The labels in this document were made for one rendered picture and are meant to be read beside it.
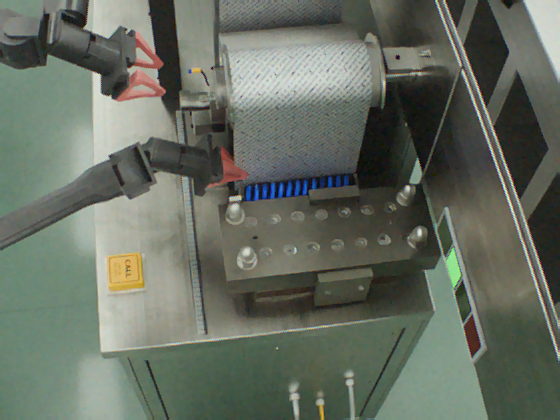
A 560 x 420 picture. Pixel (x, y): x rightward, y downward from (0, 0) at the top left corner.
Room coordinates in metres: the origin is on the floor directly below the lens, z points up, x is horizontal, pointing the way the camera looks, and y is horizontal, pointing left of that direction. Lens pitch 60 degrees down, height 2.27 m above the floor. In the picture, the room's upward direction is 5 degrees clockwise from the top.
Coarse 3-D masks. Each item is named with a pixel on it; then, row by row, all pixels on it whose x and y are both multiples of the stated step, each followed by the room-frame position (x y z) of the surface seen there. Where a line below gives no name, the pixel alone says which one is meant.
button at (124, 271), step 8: (112, 256) 0.66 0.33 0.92; (120, 256) 0.66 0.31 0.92; (128, 256) 0.67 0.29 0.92; (136, 256) 0.67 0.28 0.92; (112, 264) 0.64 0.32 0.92; (120, 264) 0.65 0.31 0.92; (128, 264) 0.65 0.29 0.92; (136, 264) 0.65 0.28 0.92; (112, 272) 0.63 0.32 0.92; (120, 272) 0.63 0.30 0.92; (128, 272) 0.63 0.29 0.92; (136, 272) 0.63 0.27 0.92; (112, 280) 0.61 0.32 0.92; (120, 280) 0.61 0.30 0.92; (128, 280) 0.61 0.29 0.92; (136, 280) 0.61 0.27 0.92; (112, 288) 0.60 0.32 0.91; (120, 288) 0.60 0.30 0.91; (128, 288) 0.60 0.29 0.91; (136, 288) 0.61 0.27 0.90
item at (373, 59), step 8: (368, 48) 0.91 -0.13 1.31; (368, 56) 0.89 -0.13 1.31; (376, 56) 0.89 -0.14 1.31; (224, 64) 0.85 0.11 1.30; (376, 64) 0.87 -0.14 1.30; (376, 72) 0.86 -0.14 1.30; (376, 80) 0.85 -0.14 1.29; (376, 88) 0.85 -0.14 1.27; (376, 96) 0.84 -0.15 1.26; (376, 104) 0.84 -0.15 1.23
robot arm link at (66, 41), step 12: (60, 12) 0.80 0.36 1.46; (48, 24) 0.78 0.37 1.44; (60, 24) 0.77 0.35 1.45; (72, 24) 0.78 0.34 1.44; (48, 36) 0.76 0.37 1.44; (60, 36) 0.75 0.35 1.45; (72, 36) 0.76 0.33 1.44; (84, 36) 0.77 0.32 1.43; (48, 48) 0.75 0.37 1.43; (60, 48) 0.74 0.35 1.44; (72, 48) 0.75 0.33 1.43; (84, 48) 0.76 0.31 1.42; (72, 60) 0.74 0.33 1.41
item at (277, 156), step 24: (240, 144) 0.79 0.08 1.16; (264, 144) 0.79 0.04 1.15; (288, 144) 0.80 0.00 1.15; (312, 144) 0.81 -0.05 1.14; (336, 144) 0.82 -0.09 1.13; (360, 144) 0.83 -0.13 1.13; (240, 168) 0.78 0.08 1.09; (264, 168) 0.79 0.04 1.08; (288, 168) 0.80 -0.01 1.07; (312, 168) 0.81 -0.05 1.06; (336, 168) 0.82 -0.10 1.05
